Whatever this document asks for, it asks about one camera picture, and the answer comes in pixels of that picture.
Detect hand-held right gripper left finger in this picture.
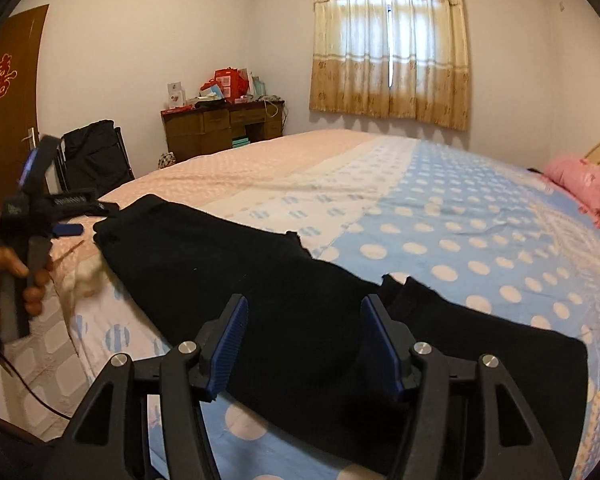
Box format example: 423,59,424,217
60,294,250,480

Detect black cable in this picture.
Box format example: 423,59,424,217
0,335,76,418

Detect pink pillow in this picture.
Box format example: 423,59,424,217
542,156,600,226

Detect black folding chair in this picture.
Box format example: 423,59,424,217
55,120,136,196

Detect bed with patterned sheet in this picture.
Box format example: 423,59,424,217
47,129,600,480

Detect black pants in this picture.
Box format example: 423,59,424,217
92,194,590,476

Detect beige patterned curtain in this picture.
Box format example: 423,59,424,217
309,0,470,132

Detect person's dark clothing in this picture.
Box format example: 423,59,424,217
0,410,68,480

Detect brown wooden desk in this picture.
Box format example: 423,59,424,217
161,100,286,163

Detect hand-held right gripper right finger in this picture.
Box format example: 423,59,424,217
360,295,563,480

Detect brown wooden door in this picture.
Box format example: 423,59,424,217
0,4,50,251

